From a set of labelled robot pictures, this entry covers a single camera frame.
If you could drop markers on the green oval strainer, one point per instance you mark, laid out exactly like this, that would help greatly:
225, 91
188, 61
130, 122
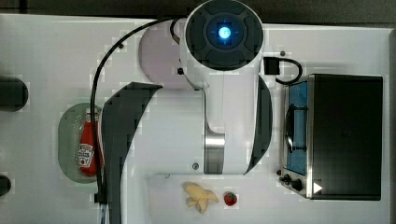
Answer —
69, 132

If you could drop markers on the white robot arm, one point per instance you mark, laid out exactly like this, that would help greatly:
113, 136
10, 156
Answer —
220, 125

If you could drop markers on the lilac oval plate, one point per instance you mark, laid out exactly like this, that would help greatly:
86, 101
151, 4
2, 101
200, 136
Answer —
159, 57

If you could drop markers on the plush strawberry near banana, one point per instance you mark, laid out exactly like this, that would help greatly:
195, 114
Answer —
229, 198

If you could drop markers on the black cylinder cup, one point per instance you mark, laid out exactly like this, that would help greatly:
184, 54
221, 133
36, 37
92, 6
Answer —
13, 94
5, 185

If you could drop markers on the red plush ketchup bottle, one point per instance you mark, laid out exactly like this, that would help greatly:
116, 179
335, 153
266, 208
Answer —
88, 153

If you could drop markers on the plush peeled banana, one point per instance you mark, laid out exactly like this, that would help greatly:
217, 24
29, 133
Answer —
198, 196

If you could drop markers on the black toaster oven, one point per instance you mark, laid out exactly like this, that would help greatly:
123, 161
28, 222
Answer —
332, 138

